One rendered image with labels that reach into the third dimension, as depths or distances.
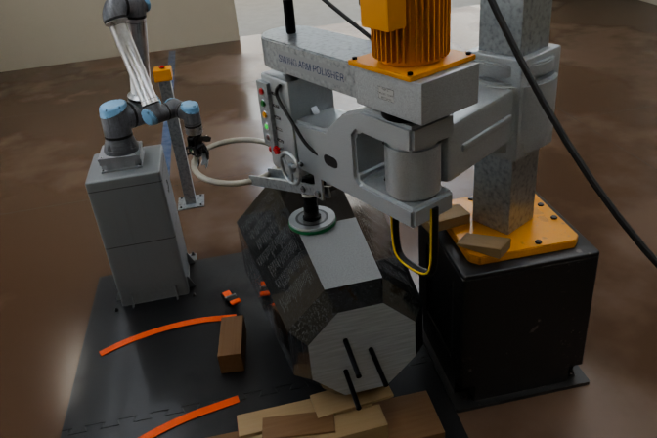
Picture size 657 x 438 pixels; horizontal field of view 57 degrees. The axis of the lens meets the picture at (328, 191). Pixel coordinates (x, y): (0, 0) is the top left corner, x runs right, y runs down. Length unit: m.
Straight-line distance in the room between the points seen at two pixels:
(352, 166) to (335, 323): 0.61
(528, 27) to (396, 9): 0.77
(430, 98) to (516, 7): 0.68
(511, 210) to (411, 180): 0.76
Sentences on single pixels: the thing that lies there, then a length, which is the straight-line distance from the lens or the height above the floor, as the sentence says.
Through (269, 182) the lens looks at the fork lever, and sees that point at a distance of 2.88.
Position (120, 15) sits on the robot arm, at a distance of 3.27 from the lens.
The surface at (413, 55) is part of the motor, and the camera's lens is 1.85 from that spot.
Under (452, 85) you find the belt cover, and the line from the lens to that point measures 1.86.
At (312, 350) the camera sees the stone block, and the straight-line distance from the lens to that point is 2.44.
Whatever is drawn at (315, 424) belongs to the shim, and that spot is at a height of 0.22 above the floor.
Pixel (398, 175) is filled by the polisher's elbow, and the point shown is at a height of 1.32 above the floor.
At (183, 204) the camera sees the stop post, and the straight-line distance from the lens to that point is 4.84.
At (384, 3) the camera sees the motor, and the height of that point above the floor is 1.90.
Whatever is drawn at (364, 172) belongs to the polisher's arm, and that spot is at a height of 1.25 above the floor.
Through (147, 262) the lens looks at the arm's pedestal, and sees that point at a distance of 3.72.
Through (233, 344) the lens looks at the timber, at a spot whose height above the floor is 0.13.
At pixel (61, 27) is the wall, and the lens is 9.58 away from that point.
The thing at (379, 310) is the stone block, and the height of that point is 0.72.
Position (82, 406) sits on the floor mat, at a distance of 3.37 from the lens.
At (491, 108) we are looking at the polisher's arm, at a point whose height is 1.43.
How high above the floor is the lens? 2.25
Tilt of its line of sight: 29 degrees down
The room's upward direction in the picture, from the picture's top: 5 degrees counter-clockwise
